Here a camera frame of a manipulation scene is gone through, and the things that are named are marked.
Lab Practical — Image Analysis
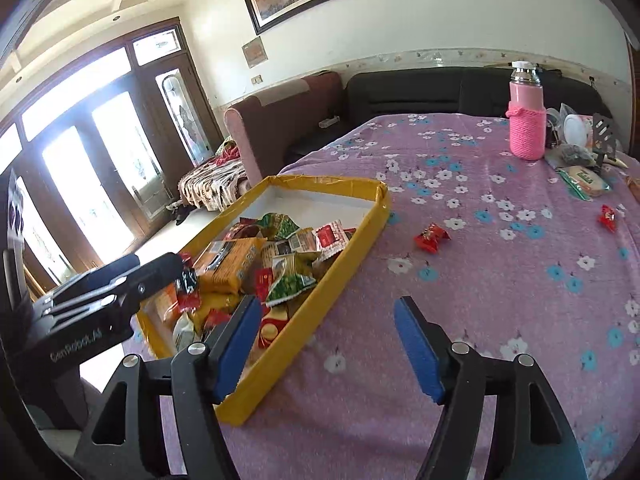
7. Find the orange cracker pack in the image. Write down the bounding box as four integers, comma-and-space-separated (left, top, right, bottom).
152, 284, 181, 330

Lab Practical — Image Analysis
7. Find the plain cracker pack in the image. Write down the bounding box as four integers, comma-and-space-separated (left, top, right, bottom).
172, 312, 198, 352

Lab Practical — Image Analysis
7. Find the yellow snack bag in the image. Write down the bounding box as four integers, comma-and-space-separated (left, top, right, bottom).
194, 237, 265, 294

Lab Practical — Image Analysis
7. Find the red dark candy pack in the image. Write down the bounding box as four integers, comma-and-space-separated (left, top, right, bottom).
222, 217, 262, 240

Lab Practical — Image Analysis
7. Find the red dark candy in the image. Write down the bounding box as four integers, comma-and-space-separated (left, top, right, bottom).
254, 268, 273, 304

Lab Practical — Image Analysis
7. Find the dark red Golden wafer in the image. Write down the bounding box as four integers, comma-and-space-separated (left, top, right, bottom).
257, 304, 290, 350

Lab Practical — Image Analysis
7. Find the small green yellow pack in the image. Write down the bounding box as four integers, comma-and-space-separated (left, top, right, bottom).
265, 254, 318, 308

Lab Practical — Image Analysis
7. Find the white red sachet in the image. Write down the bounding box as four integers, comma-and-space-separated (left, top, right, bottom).
314, 220, 348, 262

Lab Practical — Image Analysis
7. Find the small red candy packet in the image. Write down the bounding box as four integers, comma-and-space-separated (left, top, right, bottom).
413, 223, 450, 254

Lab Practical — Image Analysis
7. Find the red twisted candy pack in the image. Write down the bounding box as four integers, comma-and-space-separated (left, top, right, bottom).
175, 252, 201, 314

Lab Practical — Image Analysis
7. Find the green peas snack pack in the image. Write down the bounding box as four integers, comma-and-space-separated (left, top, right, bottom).
256, 212, 300, 242

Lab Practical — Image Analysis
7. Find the wooden glass door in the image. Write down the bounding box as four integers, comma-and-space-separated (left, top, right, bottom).
1, 18, 222, 292

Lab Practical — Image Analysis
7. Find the patterned blanket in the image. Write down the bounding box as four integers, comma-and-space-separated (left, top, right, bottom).
178, 136, 252, 212

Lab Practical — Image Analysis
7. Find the yellow cardboard tray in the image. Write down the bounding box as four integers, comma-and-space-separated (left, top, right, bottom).
137, 174, 390, 426

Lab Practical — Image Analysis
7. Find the purple floral tablecloth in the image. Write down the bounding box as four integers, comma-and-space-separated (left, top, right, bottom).
124, 112, 640, 480

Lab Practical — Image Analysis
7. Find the maroon armchair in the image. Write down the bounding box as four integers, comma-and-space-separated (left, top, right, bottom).
224, 72, 348, 185

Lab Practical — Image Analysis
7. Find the small red candy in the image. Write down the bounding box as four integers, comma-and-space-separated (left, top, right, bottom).
598, 205, 617, 233

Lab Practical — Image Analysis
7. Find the round cookie pack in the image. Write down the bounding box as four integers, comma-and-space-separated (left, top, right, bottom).
556, 166, 611, 200

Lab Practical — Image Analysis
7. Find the brown snack wrapper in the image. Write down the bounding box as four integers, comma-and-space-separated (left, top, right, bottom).
625, 177, 640, 203

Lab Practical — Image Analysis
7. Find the black sofa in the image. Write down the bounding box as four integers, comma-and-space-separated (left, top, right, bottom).
284, 65, 614, 166

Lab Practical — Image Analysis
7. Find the dark seed bag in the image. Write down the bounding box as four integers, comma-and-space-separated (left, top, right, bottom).
544, 144, 597, 169

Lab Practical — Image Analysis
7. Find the black phone stand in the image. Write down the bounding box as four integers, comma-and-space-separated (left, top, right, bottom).
592, 113, 618, 169

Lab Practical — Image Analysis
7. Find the pink knit-sleeved bottle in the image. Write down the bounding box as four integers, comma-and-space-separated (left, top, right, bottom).
506, 61, 547, 162

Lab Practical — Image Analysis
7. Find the white plastic cup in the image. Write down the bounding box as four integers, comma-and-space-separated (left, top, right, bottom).
563, 114, 593, 148

